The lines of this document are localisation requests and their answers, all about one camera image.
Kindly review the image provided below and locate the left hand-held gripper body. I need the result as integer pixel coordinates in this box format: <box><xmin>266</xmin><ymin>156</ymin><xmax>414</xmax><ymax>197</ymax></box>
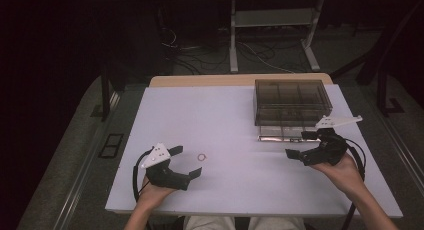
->
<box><xmin>139</xmin><ymin>142</ymin><xmax>193</xmax><ymax>192</ymax></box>

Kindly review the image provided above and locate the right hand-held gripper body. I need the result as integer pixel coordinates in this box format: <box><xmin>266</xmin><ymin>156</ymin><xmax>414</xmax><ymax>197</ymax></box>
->
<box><xmin>299</xmin><ymin>114</ymin><xmax>364</xmax><ymax>167</ymax></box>

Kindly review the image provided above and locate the smoked clear plastic drawer box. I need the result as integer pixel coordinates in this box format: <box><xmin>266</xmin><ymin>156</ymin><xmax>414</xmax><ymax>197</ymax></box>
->
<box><xmin>253</xmin><ymin>78</ymin><xmax>333</xmax><ymax>128</ymax></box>

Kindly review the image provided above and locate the person's left hand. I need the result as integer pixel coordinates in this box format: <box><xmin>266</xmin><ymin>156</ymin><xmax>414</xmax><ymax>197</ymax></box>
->
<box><xmin>137</xmin><ymin>176</ymin><xmax>176</xmax><ymax>210</ymax></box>

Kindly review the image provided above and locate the person's right hand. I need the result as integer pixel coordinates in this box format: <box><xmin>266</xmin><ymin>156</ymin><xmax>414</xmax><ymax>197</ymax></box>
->
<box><xmin>309</xmin><ymin>153</ymin><xmax>367</xmax><ymax>196</ymax></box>

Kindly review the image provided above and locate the white board table cover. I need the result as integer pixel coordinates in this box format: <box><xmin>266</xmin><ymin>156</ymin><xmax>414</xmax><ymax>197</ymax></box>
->
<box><xmin>105</xmin><ymin>84</ymin><xmax>404</xmax><ymax>220</ymax></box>

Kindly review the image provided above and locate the person's left leg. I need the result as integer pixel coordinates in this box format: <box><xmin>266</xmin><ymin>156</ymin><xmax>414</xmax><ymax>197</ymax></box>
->
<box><xmin>183</xmin><ymin>216</ymin><xmax>236</xmax><ymax>230</ymax></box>

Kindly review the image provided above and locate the person's leg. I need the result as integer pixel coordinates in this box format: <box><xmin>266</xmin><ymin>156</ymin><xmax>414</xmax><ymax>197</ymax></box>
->
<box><xmin>183</xmin><ymin>216</ymin><xmax>236</xmax><ymax>230</ymax></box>
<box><xmin>248</xmin><ymin>216</ymin><xmax>307</xmax><ymax>230</ymax></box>

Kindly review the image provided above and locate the person's right leg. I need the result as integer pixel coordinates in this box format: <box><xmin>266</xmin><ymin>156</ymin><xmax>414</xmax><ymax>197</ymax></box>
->
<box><xmin>248</xmin><ymin>216</ymin><xmax>307</xmax><ymax>230</ymax></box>

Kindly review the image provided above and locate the black metal stand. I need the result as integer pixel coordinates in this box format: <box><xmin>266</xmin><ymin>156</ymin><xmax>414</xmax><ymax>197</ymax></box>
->
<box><xmin>89</xmin><ymin>54</ymin><xmax>128</xmax><ymax>123</ymax></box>
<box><xmin>329</xmin><ymin>0</ymin><xmax>424</xmax><ymax>118</ymax></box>

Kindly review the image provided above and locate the wooden table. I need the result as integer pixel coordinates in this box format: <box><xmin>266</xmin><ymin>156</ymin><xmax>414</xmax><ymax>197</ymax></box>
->
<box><xmin>148</xmin><ymin>72</ymin><xmax>334</xmax><ymax>89</ymax></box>

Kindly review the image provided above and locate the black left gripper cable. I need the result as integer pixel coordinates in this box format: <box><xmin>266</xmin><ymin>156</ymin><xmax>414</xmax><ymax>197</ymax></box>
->
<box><xmin>132</xmin><ymin>149</ymin><xmax>155</xmax><ymax>203</ymax></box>

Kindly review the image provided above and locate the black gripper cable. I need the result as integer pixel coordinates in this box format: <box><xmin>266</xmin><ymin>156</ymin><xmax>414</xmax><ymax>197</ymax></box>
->
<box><xmin>132</xmin><ymin>149</ymin><xmax>155</xmax><ymax>203</ymax></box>
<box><xmin>340</xmin><ymin>138</ymin><xmax>367</xmax><ymax>230</ymax></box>

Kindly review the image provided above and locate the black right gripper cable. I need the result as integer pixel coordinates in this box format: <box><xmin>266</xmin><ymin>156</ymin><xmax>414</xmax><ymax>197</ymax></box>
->
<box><xmin>340</xmin><ymin>138</ymin><xmax>367</xmax><ymax>230</ymax></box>

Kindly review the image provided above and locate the black rectangular floor frame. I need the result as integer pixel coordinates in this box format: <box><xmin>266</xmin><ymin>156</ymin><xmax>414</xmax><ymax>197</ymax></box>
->
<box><xmin>98</xmin><ymin>133</ymin><xmax>125</xmax><ymax>160</ymax></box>

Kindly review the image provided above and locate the silver floor rail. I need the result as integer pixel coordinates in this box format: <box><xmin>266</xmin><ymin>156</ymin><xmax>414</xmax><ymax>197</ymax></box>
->
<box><xmin>374</xmin><ymin>109</ymin><xmax>424</xmax><ymax>194</ymax></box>
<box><xmin>53</xmin><ymin>91</ymin><xmax>122</xmax><ymax>230</ymax></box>

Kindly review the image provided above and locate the tangle of floor cables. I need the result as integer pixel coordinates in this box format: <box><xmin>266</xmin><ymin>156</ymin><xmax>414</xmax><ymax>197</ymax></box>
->
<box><xmin>159</xmin><ymin>25</ymin><xmax>298</xmax><ymax>75</ymax></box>

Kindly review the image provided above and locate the white metal stand frame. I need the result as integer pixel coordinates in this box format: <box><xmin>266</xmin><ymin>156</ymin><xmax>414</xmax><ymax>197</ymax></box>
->
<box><xmin>229</xmin><ymin>0</ymin><xmax>326</xmax><ymax>74</ymax></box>

